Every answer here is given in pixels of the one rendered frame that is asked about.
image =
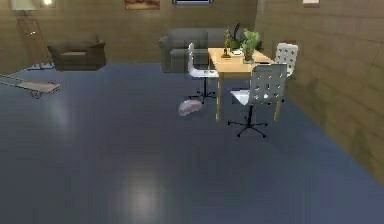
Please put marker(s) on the grey sofa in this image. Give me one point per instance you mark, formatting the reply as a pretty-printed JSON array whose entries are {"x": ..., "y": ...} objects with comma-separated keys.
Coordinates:
[{"x": 180, "y": 45}]

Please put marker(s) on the brown slender statue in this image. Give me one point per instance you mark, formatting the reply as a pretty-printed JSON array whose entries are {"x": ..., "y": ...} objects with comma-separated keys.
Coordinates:
[{"x": 226, "y": 45}]

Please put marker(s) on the wooden tripod floor lamp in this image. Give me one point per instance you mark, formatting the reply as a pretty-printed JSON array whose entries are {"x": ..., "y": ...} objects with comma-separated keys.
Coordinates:
[{"x": 31, "y": 33}]

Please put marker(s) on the light wooden table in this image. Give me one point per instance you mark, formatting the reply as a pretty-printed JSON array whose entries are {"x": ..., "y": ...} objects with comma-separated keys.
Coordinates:
[{"x": 233, "y": 65}]

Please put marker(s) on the green house plant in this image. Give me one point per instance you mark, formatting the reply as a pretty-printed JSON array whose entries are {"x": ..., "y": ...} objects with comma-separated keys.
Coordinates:
[{"x": 250, "y": 45}]

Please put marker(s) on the blue framed window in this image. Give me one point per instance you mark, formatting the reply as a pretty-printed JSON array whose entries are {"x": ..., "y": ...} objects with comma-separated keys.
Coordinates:
[{"x": 191, "y": 1}]

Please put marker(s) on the orange framed wall picture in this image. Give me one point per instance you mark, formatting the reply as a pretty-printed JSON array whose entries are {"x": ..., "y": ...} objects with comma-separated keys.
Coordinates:
[{"x": 142, "y": 4}]

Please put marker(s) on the pale framed wall picture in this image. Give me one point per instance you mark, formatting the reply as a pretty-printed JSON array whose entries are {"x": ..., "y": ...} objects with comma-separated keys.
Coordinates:
[{"x": 311, "y": 2}]

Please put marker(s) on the white perforated swivel chair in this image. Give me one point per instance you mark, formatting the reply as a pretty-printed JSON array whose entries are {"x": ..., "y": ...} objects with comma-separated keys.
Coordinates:
[
  {"x": 196, "y": 68},
  {"x": 265, "y": 88},
  {"x": 287, "y": 55}
]

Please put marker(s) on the dark brown armchair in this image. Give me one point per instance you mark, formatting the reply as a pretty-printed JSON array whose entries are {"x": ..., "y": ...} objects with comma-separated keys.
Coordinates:
[{"x": 78, "y": 53}]

